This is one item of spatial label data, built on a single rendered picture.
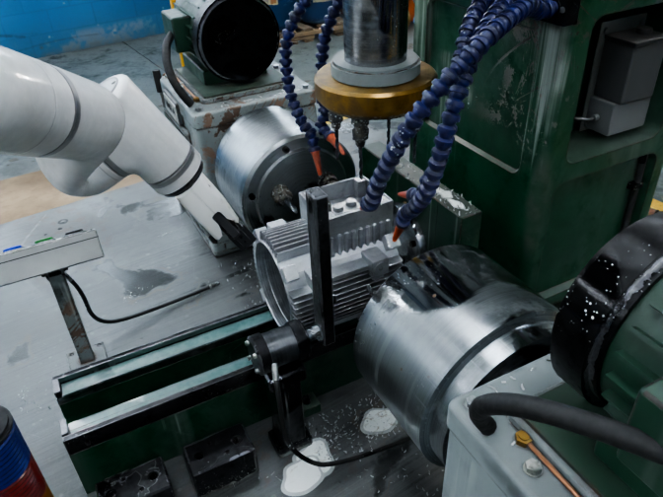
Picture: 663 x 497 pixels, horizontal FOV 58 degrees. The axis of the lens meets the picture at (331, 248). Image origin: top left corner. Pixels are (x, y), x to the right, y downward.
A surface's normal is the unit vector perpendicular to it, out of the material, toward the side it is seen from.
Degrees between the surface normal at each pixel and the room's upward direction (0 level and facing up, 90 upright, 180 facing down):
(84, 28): 90
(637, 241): 23
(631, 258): 32
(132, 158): 101
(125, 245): 0
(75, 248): 62
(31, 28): 90
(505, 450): 0
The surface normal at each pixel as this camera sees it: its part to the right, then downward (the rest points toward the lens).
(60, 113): 0.98, 0.18
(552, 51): -0.89, 0.29
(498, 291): 0.04, -0.85
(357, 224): 0.44, 0.50
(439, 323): -0.51, -0.54
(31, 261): 0.39, 0.05
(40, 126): 0.88, 0.47
